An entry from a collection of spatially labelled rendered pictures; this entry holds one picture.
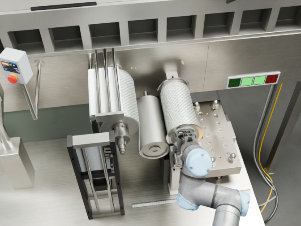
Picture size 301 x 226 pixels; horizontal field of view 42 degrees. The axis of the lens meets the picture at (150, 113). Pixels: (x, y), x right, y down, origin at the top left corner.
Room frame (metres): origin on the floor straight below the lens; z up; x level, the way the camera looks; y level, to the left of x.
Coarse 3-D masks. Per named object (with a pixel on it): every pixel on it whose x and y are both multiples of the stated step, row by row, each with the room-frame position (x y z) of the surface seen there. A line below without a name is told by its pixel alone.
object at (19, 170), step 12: (0, 108) 0.94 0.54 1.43; (0, 120) 0.94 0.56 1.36; (0, 132) 0.95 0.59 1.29; (0, 144) 0.97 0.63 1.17; (12, 144) 0.96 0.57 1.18; (0, 156) 0.92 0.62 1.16; (12, 156) 0.92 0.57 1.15; (24, 156) 0.97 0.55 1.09; (12, 168) 0.92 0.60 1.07; (24, 168) 0.92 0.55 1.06; (12, 180) 0.92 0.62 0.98; (24, 180) 0.92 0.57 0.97
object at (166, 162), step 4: (168, 152) 0.96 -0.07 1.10; (164, 156) 0.94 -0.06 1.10; (168, 156) 0.94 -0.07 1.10; (160, 160) 1.03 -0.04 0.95; (164, 160) 0.93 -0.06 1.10; (168, 160) 0.93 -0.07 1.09; (160, 164) 1.03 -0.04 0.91; (164, 164) 0.93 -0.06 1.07; (168, 164) 0.93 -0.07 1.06; (164, 168) 0.93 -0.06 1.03; (168, 168) 0.93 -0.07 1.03; (164, 172) 0.93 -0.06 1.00; (168, 172) 0.93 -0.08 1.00; (164, 176) 0.93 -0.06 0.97; (168, 176) 0.93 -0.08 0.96; (164, 180) 0.93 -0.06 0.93; (168, 180) 0.93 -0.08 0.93
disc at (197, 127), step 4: (184, 124) 0.94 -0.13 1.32; (188, 124) 0.94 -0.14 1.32; (192, 124) 0.94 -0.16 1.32; (172, 128) 0.93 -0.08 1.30; (176, 128) 0.93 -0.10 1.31; (180, 128) 0.93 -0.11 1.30; (196, 128) 0.94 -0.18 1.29; (200, 128) 0.94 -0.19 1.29; (168, 132) 0.93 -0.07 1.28; (172, 132) 0.93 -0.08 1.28; (200, 132) 0.94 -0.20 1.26; (168, 136) 0.93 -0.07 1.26; (200, 136) 0.94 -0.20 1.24; (168, 140) 0.93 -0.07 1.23; (172, 144) 0.93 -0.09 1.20
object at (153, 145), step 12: (144, 96) 1.17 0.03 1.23; (144, 108) 1.10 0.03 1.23; (156, 108) 1.11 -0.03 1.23; (144, 120) 1.04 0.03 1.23; (156, 120) 1.04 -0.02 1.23; (144, 132) 0.98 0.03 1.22; (156, 132) 0.97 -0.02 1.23; (144, 144) 0.92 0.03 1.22; (156, 144) 0.93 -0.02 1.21; (168, 144) 0.94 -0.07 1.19; (144, 156) 0.92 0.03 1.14; (156, 156) 0.93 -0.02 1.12
